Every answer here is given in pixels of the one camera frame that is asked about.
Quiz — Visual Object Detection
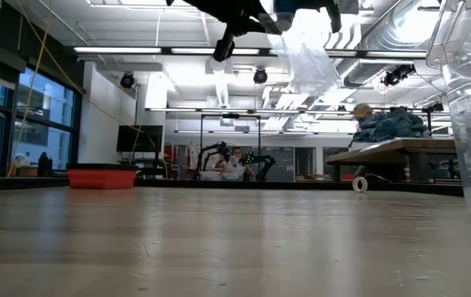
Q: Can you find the black bottle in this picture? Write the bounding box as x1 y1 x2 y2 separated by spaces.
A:
37 151 54 178

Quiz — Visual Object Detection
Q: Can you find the red plastic bin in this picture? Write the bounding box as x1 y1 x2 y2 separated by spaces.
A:
66 163 139 191

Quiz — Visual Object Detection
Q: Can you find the black monitor screen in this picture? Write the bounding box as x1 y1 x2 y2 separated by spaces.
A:
115 124 164 154

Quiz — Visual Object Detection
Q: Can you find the clear plastic bag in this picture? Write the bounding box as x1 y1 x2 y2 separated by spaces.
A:
266 7 342 98

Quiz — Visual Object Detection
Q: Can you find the blue elastic bandage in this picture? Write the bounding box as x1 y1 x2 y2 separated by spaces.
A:
273 0 332 14

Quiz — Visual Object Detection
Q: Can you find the white tape roll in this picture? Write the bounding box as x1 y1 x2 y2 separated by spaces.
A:
351 175 370 194

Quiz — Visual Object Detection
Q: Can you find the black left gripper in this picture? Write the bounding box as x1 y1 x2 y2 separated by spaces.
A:
166 0 282 64

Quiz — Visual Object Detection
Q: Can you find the thin yellow hanging cord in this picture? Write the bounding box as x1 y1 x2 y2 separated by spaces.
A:
7 0 171 179

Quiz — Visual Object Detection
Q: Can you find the blue cloth pile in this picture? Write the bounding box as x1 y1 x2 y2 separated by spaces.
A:
351 106 431 144

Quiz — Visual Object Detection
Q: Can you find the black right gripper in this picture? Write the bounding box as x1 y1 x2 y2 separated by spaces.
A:
323 0 360 35

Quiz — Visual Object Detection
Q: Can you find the wooden workbench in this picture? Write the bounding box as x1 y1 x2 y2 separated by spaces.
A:
324 137 461 183

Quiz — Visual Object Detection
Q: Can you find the person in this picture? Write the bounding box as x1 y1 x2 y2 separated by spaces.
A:
217 146 254 182
351 102 374 121

